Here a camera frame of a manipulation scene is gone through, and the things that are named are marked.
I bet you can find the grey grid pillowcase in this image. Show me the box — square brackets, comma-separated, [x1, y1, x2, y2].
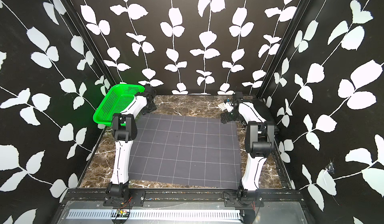
[129, 114, 242, 190]

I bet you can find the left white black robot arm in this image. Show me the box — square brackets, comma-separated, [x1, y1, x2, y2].
[101, 85, 157, 202]

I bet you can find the small circuit board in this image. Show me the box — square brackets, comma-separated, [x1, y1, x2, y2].
[114, 210, 131, 219]

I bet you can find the small white tag card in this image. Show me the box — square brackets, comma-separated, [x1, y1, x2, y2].
[218, 102, 228, 111]

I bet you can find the black front mounting rail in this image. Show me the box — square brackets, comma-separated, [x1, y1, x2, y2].
[63, 189, 306, 210]

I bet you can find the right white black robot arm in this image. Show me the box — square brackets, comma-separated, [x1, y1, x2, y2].
[220, 91, 277, 201]

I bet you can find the green plastic basket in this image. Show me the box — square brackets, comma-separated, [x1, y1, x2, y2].
[93, 83, 145, 127]

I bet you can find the white perforated strip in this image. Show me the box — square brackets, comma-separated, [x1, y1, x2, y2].
[65, 209, 242, 222]

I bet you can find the black flat case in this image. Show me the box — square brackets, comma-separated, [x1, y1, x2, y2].
[253, 99, 279, 135]

